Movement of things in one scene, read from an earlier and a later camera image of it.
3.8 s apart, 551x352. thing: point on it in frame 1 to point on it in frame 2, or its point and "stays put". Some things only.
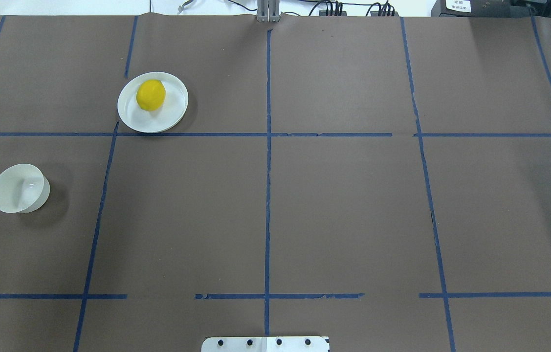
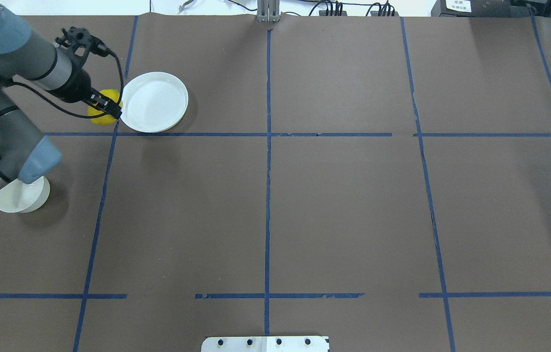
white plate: x=135 y=118 stays put
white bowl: x=20 y=188 stays put
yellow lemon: x=151 y=95 to x=108 y=119
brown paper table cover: x=398 y=184 stays put
